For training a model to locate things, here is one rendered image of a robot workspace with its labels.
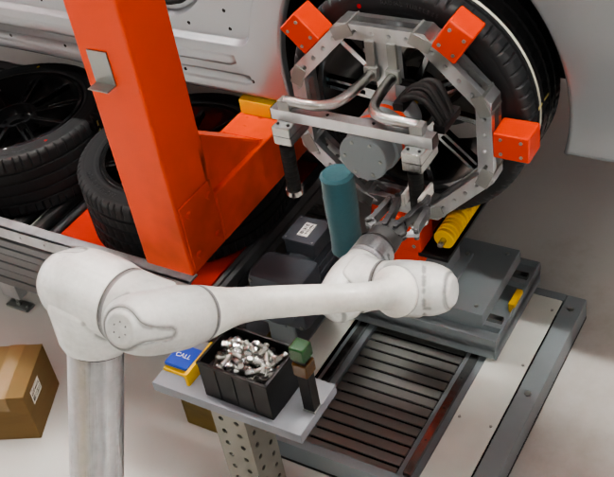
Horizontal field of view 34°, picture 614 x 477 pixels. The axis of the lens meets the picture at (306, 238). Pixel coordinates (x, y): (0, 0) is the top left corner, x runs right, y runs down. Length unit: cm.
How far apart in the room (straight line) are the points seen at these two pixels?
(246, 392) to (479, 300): 85
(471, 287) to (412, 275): 103
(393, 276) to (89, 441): 64
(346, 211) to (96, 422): 102
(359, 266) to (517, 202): 164
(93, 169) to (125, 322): 168
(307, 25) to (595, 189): 153
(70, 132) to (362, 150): 135
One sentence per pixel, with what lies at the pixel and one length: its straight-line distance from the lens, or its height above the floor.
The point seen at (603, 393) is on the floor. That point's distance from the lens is 301.
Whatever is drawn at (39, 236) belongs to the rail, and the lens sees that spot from 326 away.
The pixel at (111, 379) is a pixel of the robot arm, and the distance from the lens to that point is 183.
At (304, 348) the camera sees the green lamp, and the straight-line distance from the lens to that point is 224.
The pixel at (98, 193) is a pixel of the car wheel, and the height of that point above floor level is 50.
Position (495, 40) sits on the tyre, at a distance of 241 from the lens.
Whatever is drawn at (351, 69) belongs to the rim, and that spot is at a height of 83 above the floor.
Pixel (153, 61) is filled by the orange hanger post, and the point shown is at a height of 113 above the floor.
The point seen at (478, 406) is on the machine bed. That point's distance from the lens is 286.
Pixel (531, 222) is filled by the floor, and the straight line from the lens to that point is 355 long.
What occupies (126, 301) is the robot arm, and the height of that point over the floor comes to 120.
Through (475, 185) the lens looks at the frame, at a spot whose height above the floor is 72.
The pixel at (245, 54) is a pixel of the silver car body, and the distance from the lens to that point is 288.
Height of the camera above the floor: 224
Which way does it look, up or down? 39 degrees down
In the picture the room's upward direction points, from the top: 11 degrees counter-clockwise
